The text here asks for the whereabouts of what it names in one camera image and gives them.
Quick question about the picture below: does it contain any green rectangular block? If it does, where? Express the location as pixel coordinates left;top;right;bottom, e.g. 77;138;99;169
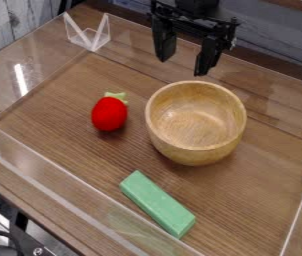
119;170;196;239

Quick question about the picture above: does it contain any wooden bowl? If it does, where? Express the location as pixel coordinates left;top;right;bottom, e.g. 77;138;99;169
144;81;247;166

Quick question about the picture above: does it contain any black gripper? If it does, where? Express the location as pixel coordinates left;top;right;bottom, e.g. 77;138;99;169
149;0;240;76

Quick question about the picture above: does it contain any clear acrylic front barrier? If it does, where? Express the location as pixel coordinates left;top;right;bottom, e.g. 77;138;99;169
0;130;203;256

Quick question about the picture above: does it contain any clear acrylic corner bracket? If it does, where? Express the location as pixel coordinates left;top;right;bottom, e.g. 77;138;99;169
63;13;111;52

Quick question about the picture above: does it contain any red plush strawberry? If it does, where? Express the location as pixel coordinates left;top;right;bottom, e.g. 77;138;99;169
91;92;128;131

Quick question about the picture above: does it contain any black table leg bracket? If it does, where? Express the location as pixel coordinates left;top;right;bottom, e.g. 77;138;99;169
9;211;56;256

